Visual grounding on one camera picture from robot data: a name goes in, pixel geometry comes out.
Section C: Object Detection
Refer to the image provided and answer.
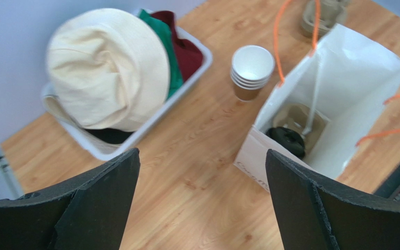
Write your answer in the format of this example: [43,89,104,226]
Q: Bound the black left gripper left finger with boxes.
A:
[0,148,141,249]

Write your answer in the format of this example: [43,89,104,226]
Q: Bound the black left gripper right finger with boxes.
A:
[265,149,400,249]

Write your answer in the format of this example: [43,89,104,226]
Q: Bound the grey pulp cup carrier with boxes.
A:
[272,103,327,156]

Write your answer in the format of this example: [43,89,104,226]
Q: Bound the white paper bag orange handles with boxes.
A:
[234,1,400,189]

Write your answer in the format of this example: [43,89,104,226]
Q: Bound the white plastic basket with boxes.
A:
[42,8,213,160]

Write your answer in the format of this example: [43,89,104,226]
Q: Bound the beige bucket hat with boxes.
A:
[43,8,170,132]

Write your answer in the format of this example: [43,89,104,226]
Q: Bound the green cloth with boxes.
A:
[139,9,183,99]

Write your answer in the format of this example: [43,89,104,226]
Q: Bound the stack of paper cups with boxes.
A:
[230,45,275,102]

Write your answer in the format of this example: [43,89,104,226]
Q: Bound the dark red cloth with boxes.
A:
[151,10,203,81]

